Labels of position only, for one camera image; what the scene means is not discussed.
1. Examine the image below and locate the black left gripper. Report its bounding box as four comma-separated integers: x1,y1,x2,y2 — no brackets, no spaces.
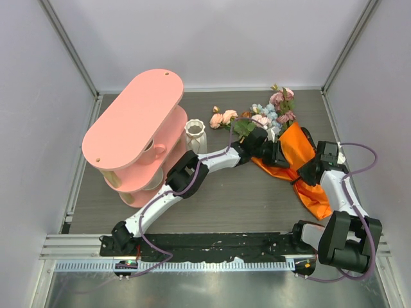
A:
250,140,289,168

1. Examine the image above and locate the orange wrapping paper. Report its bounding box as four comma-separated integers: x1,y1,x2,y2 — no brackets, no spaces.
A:
250,121,333,221

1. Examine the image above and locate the artificial flower bouquet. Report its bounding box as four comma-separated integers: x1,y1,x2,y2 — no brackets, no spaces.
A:
209,84,296,138

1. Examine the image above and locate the black ribbon gold lettering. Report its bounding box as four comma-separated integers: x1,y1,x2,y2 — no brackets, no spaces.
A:
290,176,305,186

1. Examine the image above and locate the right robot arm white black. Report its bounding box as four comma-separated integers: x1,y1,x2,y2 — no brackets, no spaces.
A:
290,141,382,280

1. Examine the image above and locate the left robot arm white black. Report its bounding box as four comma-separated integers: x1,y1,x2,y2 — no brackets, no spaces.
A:
100,128,290,257

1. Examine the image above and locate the white ribbed ceramic vase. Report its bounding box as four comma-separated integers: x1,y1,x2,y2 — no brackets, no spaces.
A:
184,119,207,154

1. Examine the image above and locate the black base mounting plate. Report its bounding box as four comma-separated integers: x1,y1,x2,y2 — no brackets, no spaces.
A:
100,232,315,263

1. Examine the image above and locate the pink wooden tiered shelf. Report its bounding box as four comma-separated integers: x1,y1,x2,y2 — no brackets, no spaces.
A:
82,69,188,208

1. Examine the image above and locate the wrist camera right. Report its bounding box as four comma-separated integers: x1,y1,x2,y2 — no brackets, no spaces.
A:
315,141,346,166

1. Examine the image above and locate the aluminium frame post right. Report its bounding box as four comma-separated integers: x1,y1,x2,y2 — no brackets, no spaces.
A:
321,0,380,96

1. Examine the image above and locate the aluminium frame post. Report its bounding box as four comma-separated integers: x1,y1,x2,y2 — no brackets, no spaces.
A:
38,0,99,99
321,0,380,96

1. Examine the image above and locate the white slotted cable duct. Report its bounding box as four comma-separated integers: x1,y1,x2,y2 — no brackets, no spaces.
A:
55,258,295,273

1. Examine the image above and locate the aluminium frame post left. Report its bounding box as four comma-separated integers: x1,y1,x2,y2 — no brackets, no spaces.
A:
38,0,99,99

